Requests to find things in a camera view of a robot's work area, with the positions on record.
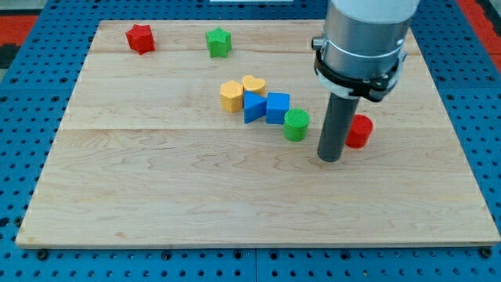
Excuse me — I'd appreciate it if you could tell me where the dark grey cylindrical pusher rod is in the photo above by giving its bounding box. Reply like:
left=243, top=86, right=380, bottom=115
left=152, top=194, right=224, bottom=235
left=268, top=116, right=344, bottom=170
left=317, top=93, right=359, bottom=162

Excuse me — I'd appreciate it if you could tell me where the red cylinder block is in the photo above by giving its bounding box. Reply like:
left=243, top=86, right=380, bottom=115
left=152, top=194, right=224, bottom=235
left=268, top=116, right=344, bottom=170
left=345, top=114, right=373, bottom=149

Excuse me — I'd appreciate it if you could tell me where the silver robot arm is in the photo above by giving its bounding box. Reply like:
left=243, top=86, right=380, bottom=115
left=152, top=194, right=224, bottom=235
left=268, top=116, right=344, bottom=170
left=311, top=0, right=420, bottom=162

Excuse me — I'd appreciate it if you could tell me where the green cylinder block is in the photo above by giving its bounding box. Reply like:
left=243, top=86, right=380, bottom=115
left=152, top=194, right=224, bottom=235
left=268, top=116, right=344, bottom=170
left=283, top=108, right=310, bottom=142

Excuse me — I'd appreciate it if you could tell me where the blue cube block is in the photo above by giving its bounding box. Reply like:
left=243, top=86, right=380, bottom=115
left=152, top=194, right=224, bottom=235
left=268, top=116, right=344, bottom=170
left=266, top=92, right=290, bottom=125

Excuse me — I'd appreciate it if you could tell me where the blue triangle block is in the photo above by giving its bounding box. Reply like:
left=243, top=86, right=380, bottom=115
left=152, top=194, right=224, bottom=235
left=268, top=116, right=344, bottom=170
left=243, top=91, right=267, bottom=124

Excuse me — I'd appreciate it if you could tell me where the yellow heart block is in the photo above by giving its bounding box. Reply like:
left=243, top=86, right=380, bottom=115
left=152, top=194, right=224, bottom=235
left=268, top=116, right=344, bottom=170
left=242, top=74, right=267, bottom=95

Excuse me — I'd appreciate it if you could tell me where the yellow hexagon block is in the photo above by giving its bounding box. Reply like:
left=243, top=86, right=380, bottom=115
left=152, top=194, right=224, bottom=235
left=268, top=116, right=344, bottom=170
left=220, top=81, right=243, bottom=113

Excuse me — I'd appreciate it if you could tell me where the green star block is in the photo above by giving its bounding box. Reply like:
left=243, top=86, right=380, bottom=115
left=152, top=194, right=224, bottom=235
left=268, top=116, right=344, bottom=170
left=205, top=27, right=232, bottom=58

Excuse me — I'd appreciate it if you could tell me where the light wooden board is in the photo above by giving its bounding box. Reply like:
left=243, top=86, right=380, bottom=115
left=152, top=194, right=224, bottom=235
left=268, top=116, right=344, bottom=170
left=16, top=20, right=500, bottom=249

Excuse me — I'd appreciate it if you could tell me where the red star block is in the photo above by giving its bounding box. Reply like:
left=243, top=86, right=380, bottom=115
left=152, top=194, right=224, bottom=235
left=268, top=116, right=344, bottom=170
left=125, top=24, right=156, bottom=55

